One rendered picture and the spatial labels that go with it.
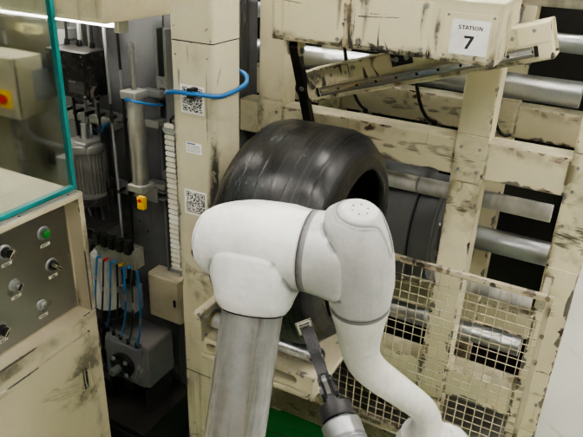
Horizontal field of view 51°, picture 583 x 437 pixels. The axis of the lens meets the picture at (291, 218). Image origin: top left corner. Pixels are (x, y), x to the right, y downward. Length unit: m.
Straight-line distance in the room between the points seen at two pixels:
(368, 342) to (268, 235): 0.25
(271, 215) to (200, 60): 0.72
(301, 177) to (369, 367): 0.51
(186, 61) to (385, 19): 0.50
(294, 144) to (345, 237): 0.63
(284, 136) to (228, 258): 0.62
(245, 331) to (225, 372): 0.07
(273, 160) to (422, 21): 0.50
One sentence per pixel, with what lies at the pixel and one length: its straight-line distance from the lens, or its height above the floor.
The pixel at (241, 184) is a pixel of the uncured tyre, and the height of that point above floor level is 1.37.
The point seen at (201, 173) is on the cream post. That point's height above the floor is 1.31.
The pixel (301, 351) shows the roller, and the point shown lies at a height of 0.91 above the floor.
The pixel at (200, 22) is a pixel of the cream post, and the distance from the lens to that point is 1.56.
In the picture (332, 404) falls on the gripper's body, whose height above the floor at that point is 1.00.
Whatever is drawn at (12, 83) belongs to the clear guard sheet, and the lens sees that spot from 1.56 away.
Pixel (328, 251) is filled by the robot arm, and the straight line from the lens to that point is 0.89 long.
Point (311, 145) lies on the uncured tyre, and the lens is 1.46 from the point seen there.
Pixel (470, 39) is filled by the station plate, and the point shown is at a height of 1.70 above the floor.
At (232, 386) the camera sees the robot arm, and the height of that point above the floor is 1.27.
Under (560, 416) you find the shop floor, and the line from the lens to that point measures 3.10.
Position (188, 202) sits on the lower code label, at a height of 1.22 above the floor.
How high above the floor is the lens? 1.93
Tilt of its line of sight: 26 degrees down
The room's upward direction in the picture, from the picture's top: 2 degrees clockwise
